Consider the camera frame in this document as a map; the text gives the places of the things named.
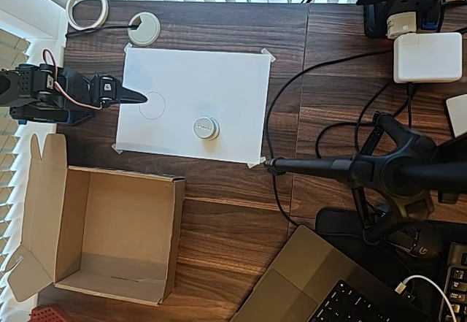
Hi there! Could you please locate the grey laptop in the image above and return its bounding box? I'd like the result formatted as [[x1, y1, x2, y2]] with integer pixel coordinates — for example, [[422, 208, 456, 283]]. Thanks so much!
[[229, 225, 431, 322]]

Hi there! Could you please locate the open cardboard box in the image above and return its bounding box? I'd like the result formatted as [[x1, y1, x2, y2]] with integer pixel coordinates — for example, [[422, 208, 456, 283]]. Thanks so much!
[[7, 133, 186, 305]]

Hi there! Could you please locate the round desk cable grommet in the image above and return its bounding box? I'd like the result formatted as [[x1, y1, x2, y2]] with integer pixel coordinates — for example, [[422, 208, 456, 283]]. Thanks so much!
[[127, 12, 161, 47]]

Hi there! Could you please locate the black keyboard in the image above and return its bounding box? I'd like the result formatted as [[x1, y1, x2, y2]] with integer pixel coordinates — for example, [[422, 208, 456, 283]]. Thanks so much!
[[443, 241, 467, 322]]

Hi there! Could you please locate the black mouse pad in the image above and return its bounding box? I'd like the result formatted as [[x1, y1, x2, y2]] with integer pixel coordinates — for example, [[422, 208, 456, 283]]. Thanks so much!
[[315, 207, 453, 290]]

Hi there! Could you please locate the red leader robot arm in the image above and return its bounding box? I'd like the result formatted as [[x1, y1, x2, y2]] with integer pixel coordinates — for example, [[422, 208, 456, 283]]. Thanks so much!
[[28, 305, 70, 322]]

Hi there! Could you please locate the black computer mouse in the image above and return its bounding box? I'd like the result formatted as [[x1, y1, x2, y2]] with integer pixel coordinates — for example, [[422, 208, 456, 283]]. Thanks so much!
[[408, 223, 453, 259]]

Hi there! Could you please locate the large white power adapter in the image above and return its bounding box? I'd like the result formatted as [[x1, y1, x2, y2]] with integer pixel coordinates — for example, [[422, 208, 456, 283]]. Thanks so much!
[[393, 32, 463, 84]]

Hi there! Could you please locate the white paper sheet with circles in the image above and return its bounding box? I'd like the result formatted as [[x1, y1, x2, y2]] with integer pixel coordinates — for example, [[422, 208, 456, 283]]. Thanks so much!
[[115, 46, 271, 165]]

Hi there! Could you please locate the thin black cable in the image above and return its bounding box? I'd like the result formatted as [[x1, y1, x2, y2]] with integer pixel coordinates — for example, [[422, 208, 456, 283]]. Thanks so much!
[[65, 24, 142, 39]]

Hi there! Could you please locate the black tripod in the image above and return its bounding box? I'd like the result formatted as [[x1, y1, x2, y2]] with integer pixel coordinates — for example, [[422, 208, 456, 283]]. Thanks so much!
[[263, 112, 467, 246]]

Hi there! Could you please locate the glass jar with silver lid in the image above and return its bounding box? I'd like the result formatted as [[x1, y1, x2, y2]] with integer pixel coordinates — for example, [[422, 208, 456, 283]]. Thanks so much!
[[192, 116, 221, 141]]

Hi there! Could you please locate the long black cable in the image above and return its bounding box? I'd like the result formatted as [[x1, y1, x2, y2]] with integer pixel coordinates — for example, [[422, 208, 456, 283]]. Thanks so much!
[[263, 50, 395, 228]]

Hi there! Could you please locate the small white plug adapter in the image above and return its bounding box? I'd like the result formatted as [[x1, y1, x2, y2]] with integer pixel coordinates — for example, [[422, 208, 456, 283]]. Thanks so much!
[[385, 11, 417, 40]]

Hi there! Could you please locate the white charging cable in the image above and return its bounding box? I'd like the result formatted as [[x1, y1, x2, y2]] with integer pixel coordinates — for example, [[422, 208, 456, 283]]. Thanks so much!
[[396, 274, 459, 322]]

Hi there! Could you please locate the looped black cable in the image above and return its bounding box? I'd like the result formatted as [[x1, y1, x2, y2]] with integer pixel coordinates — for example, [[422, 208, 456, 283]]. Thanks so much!
[[315, 80, 419, 162]]

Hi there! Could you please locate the blue plug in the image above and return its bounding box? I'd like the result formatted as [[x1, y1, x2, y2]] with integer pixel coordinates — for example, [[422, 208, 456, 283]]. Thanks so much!
[[419, 7, 441, 31]]

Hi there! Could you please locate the masking tape roll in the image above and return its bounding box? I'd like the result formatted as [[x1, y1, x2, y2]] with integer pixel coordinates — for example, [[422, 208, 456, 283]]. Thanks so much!
[[66, 0, 109, 31]]

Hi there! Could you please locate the silver flat device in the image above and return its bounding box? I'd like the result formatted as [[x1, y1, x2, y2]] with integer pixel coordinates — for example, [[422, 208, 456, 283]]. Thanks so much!
[[444, 94, 467, 139]]

